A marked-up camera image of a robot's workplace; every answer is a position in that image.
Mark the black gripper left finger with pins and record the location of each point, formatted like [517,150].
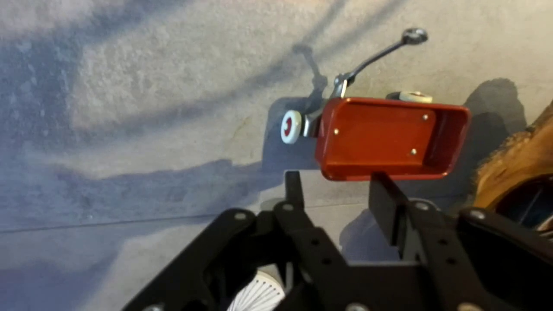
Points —
[317,274]

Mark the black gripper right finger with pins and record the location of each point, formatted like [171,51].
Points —
[443,276]

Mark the red toy wagon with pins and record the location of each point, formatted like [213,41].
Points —
[406,136]

